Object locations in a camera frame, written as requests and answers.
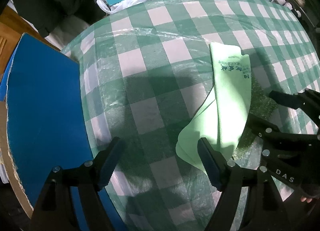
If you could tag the person's right hand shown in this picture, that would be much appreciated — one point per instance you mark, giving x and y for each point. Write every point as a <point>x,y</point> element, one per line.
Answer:
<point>310,192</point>

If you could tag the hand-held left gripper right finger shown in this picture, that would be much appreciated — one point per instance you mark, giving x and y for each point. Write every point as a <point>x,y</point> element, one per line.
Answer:
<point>210,168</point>

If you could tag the white plastic bag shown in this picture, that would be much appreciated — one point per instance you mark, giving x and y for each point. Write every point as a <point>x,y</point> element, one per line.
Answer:
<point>125,4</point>

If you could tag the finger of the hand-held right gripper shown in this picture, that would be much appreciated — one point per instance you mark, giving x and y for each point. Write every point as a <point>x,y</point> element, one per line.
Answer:
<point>285,98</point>
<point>262,123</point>

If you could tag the black jacket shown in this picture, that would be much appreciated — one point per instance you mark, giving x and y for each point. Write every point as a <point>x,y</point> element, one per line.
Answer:
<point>57,1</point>

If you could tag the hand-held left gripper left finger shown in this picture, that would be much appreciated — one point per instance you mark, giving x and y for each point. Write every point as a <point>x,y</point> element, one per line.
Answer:
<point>110,166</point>

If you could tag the green checked tablecloth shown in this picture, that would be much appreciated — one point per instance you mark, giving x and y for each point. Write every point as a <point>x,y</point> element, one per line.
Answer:
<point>162,71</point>

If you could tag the blue cardboard box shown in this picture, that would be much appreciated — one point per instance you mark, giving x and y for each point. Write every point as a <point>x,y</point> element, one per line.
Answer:
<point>45,108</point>

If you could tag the light green cloth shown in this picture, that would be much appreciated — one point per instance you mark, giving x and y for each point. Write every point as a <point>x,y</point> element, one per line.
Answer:
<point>230,96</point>

